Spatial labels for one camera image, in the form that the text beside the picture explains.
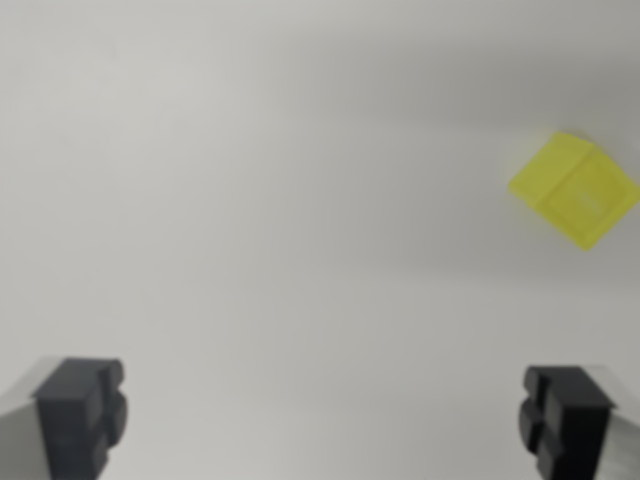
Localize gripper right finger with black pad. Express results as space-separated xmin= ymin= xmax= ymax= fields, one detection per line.
xmin=517 ymin=364 xmax=640 ymax=480

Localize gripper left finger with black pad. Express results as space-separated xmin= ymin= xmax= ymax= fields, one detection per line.
xmin=0 ymin=355 xmax=129 ymax=480

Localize yellow translucent cube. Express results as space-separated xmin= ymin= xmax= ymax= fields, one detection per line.
xmin=506 ymin=131 xmax=640 ymax=252

